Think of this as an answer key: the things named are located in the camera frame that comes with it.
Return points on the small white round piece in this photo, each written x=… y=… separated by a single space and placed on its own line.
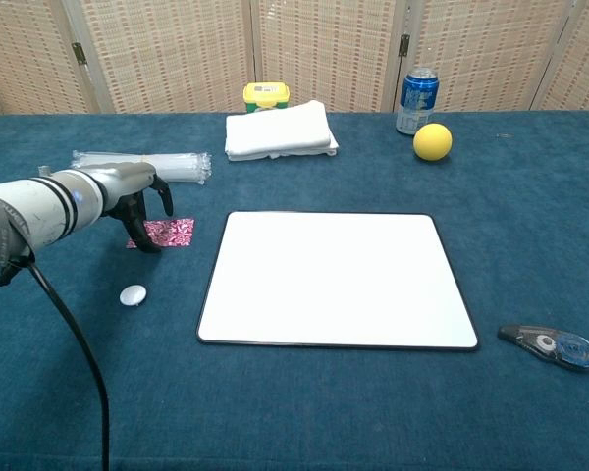
x=132 y=296

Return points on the bundle of wrapped straws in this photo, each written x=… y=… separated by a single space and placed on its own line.
x=186 y=167

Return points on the blue black correction tape dispenser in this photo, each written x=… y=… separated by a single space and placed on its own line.
x=569 y=350

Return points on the white rectangular board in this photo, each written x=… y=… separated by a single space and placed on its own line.
x=334 y=279

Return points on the folded white towel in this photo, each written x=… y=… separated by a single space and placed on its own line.
x=280 y=130

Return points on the teal tablecloth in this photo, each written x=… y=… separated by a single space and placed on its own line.
x=275 y=407

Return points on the yellow rubber band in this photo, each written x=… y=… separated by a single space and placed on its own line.
x=144 y=158

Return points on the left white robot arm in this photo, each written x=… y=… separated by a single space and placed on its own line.
x=29 y=206

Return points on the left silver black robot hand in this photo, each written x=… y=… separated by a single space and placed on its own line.
x=125 y=179

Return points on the blue soda can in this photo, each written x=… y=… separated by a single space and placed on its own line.
x=417 y=98

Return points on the yellow foam ball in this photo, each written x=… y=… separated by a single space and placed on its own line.
x=432 y=142

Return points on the black screen hinge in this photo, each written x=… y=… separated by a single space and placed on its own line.
x=79 y=53
x=404 y=44

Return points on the yellow lidded container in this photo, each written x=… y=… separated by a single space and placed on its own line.
x=265 y=93

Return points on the pink patterned square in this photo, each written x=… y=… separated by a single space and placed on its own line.
x=176 y=233

